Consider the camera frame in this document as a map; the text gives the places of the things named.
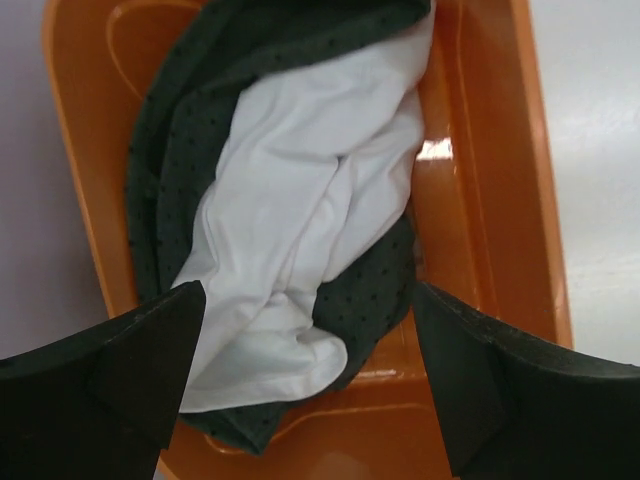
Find orange plastic bin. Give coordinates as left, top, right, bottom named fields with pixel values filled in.
left=43, top=0, right=572, bottom=479

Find white skirt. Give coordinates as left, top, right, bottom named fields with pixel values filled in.
left=177, top=18, right=434, bottom=414

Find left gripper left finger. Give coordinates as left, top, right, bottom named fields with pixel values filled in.
left=1, top=282, right=205, bottom=479

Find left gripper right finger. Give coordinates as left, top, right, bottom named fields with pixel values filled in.
left=413, top=283, right=639, bottom=479

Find dark grey dotted skirt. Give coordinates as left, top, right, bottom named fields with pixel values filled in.
left=123, top=0, right=435, bottom=457

